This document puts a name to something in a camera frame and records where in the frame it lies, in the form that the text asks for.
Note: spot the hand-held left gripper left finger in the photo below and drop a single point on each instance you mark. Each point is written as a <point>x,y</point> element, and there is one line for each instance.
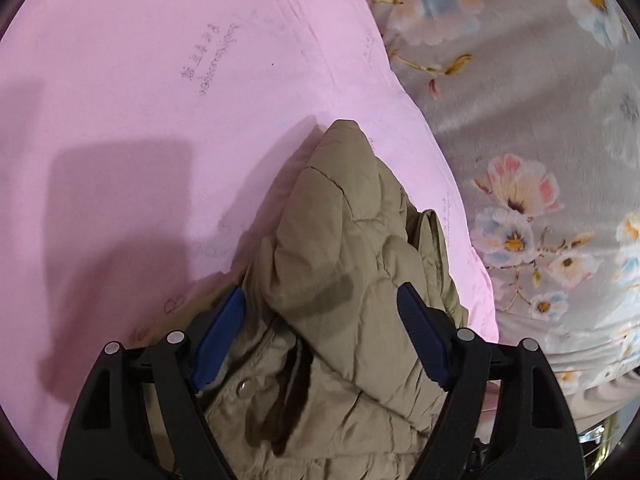
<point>220,332</point>

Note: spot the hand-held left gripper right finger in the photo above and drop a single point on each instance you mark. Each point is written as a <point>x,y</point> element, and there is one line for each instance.
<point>420,330</point>

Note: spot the khaki puffer jacket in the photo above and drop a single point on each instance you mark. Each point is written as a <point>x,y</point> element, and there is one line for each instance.
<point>345,280</point>

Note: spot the pink bed sheet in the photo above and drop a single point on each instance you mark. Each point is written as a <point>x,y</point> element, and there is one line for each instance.
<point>150,125</point>

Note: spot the grey floral bed cover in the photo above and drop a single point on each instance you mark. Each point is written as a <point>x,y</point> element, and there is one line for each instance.
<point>525,125</point>

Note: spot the gold metal frame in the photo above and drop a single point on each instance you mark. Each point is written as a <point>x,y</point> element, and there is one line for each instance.
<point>597,452</point>

